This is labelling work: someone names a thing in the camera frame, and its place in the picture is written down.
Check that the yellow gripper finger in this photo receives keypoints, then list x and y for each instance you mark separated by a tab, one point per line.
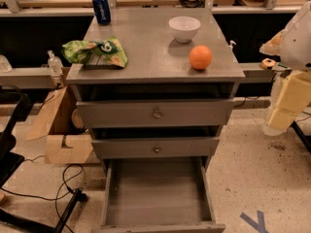
289	97
273	46

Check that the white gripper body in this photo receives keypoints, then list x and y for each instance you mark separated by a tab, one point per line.
298	46

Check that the green rice chip bag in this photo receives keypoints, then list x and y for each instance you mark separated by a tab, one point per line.
107	52

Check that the grey middle drawer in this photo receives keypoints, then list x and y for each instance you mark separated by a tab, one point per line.
155	147

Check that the grey drawer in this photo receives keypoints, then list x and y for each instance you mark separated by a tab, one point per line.
155	147
155	113
157	195

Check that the grey drawer cabinet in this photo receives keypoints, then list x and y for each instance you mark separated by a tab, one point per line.
158	68

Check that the grey top drawer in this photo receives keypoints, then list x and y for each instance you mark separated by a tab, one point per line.
155	113

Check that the grey bottom drawer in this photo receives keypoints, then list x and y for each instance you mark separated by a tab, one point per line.
157	195

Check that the green small object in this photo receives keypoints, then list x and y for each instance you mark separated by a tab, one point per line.
282	65

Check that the small white pump bottle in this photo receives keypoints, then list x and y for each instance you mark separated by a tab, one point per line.
232	44

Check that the black tripod leg right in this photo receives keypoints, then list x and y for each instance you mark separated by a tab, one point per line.
305	139

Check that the orange fruit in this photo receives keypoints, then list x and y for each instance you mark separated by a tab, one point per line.
200	57

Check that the white bowl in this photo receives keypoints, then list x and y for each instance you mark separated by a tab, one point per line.
184	28

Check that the blue soda can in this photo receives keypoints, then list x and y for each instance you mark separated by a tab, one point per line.
102	11

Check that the clear plastic bottle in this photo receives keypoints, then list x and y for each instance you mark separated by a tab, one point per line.
54	63

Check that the cardboard box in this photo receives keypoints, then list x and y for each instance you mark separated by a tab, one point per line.
57	123

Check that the black stand left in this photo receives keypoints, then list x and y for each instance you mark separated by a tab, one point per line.
10	161

